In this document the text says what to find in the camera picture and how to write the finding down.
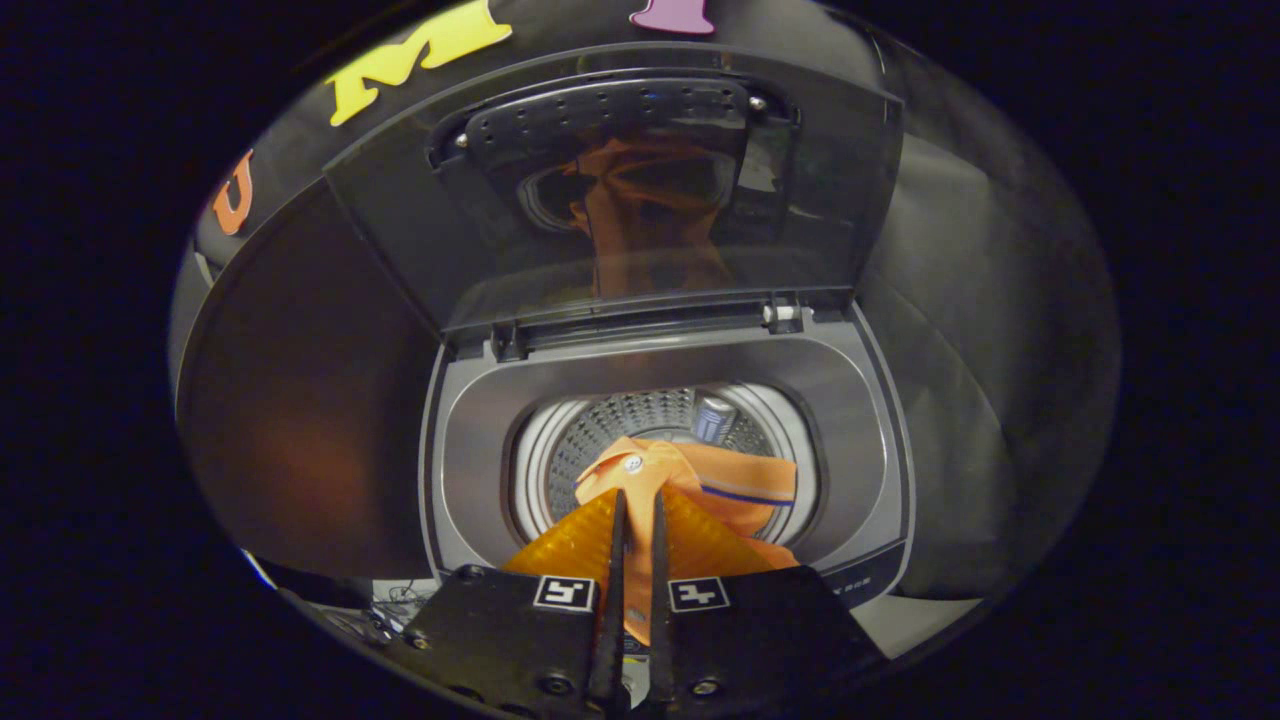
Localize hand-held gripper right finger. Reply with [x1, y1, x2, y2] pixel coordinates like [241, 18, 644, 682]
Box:
[648, 488, 891, 720]

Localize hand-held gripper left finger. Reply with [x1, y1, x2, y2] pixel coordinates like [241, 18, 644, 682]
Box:
[385, 488, 629, 720]

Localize orange polo shirt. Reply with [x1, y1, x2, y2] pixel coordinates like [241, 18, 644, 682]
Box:
[575, 435, 801, 646]

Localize dark washing machine lid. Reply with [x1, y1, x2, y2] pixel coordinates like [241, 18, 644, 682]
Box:
[322, 42, 906, 346]

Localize black cables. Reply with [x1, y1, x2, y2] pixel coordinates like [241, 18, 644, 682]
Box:
[370, 578, 441, 641]

